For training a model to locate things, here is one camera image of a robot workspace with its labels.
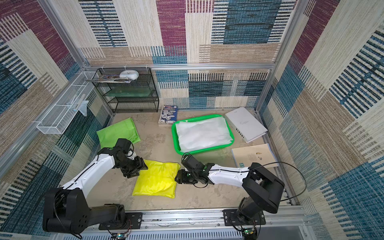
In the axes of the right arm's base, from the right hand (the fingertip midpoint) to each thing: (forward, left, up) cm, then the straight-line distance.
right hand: (177, 179), depth 82 cm
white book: (+36, -47, -2) cm, 59 cm away
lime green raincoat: (+31, +49, -2) cm, 58 cm away
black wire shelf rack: (+53, +33, +20) cm, 65 cm away
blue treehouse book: (+50, +9, -2) cm, 50 cm away
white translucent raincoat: (+27, -15, +4) cm, 32 cm away
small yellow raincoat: (0, +10, -1) cm, 10 cm away
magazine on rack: (+51, +40, +29) cm, 71 cm away
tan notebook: (+17, -53, -5) cm, 56 cm away
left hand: (+5, +18, +3) cm, 19 cm away
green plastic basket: (+24, +2, +4) cm, 24 cm away
